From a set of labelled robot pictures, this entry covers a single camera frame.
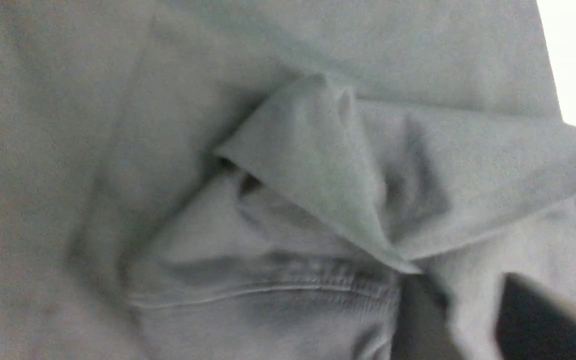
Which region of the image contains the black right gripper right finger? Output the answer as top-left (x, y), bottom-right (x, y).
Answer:
top-left (495, 273), bottom-right (576, 360)

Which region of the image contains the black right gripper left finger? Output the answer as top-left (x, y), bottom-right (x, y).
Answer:
top-left (390, 274), bottom-right (463, 360)

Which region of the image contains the dark gray long-sleeve shirt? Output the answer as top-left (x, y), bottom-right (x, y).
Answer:
top-left (0, 0), bottom-right (576, 360)

